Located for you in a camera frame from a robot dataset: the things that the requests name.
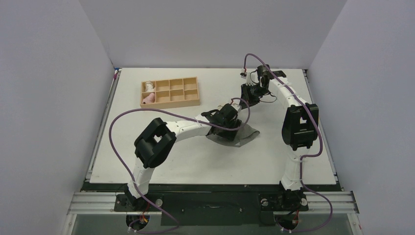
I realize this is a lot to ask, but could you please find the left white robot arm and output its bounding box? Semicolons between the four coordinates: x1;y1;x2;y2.
125;103;242;211

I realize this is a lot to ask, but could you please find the white rolled underwear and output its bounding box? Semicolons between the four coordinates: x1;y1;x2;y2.
144;81;155;92

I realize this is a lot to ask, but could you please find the grey beige underwear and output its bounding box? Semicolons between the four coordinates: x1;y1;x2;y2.
206;124;260;147

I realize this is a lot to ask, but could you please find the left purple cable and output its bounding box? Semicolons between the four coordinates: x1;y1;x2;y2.
108;97;252;234

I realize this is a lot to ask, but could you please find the pink rolled underwear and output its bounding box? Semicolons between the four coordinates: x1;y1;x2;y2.
141;93;155;104

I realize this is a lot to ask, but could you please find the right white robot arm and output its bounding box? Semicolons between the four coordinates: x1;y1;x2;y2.
240;65;323;209

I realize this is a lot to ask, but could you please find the purple cable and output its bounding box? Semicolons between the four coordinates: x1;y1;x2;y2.
108;97;252;234
243;53;334;234

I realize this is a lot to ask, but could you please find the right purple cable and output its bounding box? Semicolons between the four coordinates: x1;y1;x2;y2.
243;53;334;234

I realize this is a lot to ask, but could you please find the wooden compartment tray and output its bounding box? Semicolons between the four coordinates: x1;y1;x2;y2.
139;77;201;109

